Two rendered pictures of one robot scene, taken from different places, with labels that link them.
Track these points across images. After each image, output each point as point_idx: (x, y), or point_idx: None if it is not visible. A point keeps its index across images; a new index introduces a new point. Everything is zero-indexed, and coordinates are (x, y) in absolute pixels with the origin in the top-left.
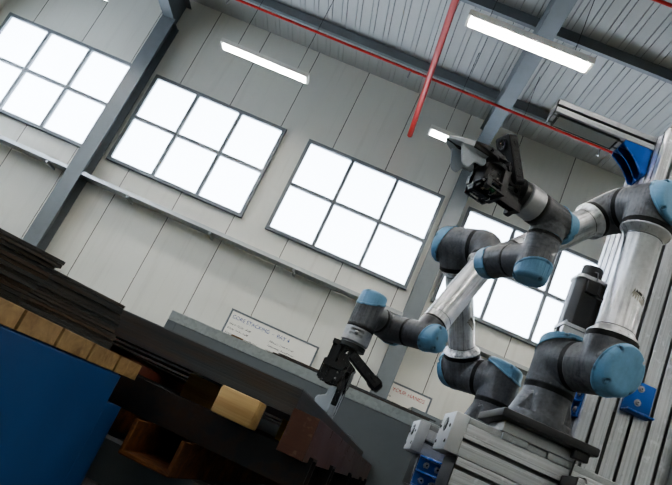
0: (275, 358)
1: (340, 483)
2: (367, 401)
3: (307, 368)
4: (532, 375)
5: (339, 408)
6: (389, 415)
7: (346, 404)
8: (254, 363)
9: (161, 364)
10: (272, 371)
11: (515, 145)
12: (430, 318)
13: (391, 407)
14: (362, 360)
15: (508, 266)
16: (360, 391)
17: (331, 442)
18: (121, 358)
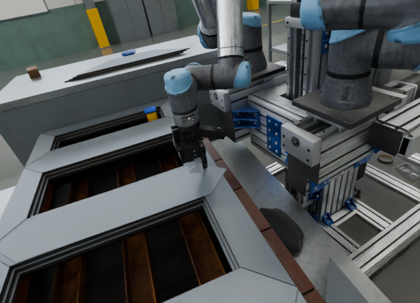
0: (82, 85)
1: None
2: (153, 69)
3: (101, 71)
4: (343, 71)
5: (142, 84)
6: (170, 68)
7: (144, 79)
8: (72, 97)
9: (78, 254)
10: (87, 94)
11: None
12: (232, 61)
13: (168, 63)
14: (204, 130)
15: (377, 27)
16: (140, 62)
17: None
18: None
